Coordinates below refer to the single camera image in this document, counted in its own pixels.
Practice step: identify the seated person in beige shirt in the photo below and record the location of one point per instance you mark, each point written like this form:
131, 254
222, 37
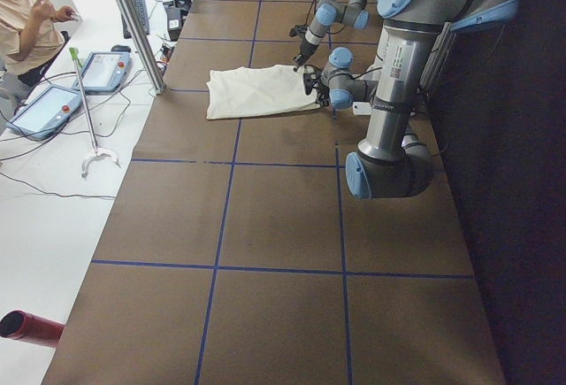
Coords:
29, 40

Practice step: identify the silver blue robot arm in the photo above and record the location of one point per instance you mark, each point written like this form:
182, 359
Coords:
327, 12
390, 161

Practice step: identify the red cylinder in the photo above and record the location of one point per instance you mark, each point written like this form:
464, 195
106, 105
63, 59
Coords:
29, 328

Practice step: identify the cream long-sleeve cat shirt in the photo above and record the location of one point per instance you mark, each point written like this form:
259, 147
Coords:
253, 92

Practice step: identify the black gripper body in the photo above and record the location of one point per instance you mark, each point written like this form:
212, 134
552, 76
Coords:
304, 51
315, 80

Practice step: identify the metal reacher grabber tool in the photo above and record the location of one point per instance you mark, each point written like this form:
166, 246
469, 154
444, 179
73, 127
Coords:
97, 152

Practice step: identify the near blue teach pendant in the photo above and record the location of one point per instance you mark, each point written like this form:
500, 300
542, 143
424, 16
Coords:
46, 114

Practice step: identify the black computer mouse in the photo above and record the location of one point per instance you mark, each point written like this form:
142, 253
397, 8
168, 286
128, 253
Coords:
120, 48

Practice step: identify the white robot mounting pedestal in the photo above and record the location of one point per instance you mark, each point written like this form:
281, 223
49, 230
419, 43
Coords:
370, 78

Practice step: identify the aluminium frame post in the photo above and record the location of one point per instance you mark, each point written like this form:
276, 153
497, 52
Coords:
141, 43

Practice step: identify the blue teach pendant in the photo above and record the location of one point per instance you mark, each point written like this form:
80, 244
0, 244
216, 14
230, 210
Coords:
104, 72
46, 114

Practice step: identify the far blue teach pendant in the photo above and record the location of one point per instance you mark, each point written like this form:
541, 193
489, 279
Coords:
104, 72

